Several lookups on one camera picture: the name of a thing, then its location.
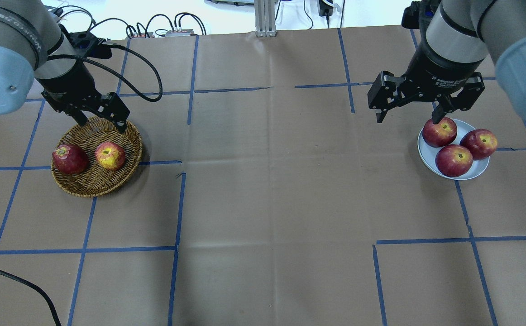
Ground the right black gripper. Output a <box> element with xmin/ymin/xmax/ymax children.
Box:
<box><xmin>367</xmin><ymin>42</ymin><xmax>486</xmax><ymax>125</ymax></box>

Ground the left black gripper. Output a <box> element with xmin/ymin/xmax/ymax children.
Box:
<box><xmin>37</xmin><ymin>57</ymin><xmax>130</xmax><ymax>134</ymax></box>

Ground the red yellow apple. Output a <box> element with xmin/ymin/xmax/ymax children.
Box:
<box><xmin>95</xmin><ymin>142</ymin><xmax>126</xmax><ymax>171</ymax></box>

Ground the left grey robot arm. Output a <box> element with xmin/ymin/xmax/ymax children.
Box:
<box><xmin>0</xmin><ymin>0</ymin><xmax>130</xmax><ymax>133</ymax></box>

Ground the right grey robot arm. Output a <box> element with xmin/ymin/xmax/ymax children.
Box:
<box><xmin>367</xmin><ymin>0</ymin><xmax>526</xmax><ymax>124</ymax></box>

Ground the red apple plate top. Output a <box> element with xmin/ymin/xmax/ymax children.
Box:
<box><xmin>422</xmin><ymin>117</ymin><xmax>458</xmax><ymax>148</ymax></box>

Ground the red apple plate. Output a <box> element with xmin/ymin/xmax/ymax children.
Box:
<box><xmin>422</xmin><ymin>117</ymin><xmax>458</xmax><ymax>148</ymax></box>
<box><xmin>459</xmin><ymin>129</ymin><xmax>498</xmax><ymax>161</ymax></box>
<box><xmin>435</xmin><ymin>144</ymin><xmax>473</xmax><ymax>177</ymax></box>

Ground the white plate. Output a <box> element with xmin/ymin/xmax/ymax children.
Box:
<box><xmin>417</xmin><ymin>119</ymin><xmax>489</xmax><ymax>180</ymax></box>

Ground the dark red apple in basket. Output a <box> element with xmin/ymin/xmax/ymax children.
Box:
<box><xmin>52</xmin><ymin>144</ymin><xmax>89</xmax><ymax>175</ymax></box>

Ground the woven wicker basket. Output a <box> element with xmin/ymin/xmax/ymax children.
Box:
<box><xmin>51</xmin><ymin>117</ymin><xmax>143</xmax><ymax>197</ymax></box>

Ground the red apple plate bottom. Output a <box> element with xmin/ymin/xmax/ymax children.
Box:
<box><xmin>435</xmin><ymin>144</ymin><xmax>473</xmax><ymax>177</ymax></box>

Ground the red apple plate right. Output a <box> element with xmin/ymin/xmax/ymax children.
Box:
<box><xmin>459</xmin><ymin>129</ymin><xmax>498</xmax><ymax>161</ymax></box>

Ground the orange usb hub far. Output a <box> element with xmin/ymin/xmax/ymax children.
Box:
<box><xmin>127</xmin><ymin>32</ymin><xmax>156</xmax><ymax>39</ymax></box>

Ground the orange usb hub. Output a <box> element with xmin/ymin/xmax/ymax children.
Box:
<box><xmin>127</xmin><ymin>32</ymin><xmax>156</xmax><ymax>39</ymax></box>
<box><xmin>164</xmin><ymin>29</ymin><xmax>196</xmax><ymax>37</ymax></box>

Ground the orange usb hub near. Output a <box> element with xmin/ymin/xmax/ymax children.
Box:
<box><xmin>164</xmin><ymin>29</ymin><xmax>196</xmax><ymax>37</ymax></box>

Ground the black power adapter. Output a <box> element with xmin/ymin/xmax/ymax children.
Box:
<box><xmin>318</xmin><ymin>0</ymin><xmax>335</xmax><ymax>17</ymax></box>

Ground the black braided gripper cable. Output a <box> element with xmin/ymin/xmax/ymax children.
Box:
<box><xmin>46</xmin><ymin>43</ymin><xmax>163</xmax><ymax>102</ymax></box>

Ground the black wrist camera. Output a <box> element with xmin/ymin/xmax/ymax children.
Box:
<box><xmin>66</xmin><ymin>31</ymin><xmax>112</xmax><ymax>60</ymax></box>

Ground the aluminium frame post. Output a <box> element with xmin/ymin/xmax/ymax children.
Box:
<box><xmin>254</xmin><ymin>0</ymin><xmax>277</xmax><ymax>37</ymax></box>

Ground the black cable lower left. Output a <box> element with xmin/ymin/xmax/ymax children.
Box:
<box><xmin>0</xmin><ymin>260</ymin><xmax>62</xmax><ymax>326</ymax></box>

